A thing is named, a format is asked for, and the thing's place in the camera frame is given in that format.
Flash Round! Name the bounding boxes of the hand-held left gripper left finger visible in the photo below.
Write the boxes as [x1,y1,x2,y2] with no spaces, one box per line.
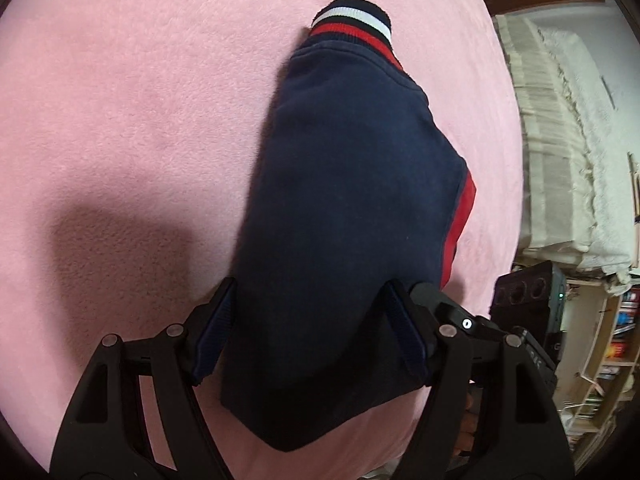
[49,276,238,480]

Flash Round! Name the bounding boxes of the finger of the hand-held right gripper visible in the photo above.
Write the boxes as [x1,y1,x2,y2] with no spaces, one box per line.
[409,282,482,343]

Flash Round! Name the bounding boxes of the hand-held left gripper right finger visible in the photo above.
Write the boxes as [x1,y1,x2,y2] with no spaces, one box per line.
[384,279,576,480]

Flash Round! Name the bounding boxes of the navy and red varsity jacket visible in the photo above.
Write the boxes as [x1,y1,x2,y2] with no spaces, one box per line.
[220,0,478,453]

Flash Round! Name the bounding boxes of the person's right hand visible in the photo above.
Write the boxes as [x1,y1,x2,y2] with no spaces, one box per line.
[457,392,477,458]

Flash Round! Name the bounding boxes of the black speaker box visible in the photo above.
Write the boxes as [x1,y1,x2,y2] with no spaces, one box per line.
[494,260,568,361]

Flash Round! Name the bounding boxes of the light wooden bookshelf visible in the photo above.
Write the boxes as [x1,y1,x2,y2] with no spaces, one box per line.
[552,280,640,456]

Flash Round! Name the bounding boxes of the white lace bedspread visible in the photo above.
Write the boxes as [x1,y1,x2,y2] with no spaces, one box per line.
[537,27,640,296]

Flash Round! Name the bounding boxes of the pink fleece blanket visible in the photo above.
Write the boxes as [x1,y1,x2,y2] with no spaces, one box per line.
[0,0,526,480]

